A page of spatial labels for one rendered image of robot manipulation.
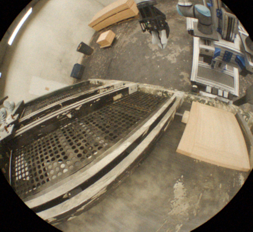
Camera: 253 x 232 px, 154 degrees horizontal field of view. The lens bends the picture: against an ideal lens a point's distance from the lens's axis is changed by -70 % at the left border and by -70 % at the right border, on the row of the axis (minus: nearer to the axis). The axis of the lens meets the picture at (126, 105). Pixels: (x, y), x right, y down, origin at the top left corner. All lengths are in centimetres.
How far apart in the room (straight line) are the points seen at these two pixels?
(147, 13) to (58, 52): 496
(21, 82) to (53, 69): 178
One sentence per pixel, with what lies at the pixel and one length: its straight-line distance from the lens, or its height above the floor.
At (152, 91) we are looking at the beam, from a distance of 84.
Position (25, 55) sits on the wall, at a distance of 524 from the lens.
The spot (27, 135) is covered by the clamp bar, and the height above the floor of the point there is 170.
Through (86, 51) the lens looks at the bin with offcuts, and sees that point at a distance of 443.
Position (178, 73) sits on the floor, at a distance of 185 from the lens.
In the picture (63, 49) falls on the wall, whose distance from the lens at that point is 525.
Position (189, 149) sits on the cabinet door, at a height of 130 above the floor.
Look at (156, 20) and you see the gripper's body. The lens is 37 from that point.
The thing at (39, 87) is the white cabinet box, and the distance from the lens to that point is 367.
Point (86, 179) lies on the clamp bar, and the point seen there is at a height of 155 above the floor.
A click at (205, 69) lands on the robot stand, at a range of 166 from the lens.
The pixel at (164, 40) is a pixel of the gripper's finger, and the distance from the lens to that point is 43.
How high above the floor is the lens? 164
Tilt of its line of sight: 53 degrees down
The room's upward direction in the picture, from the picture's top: 76 degrees counter-clockwise
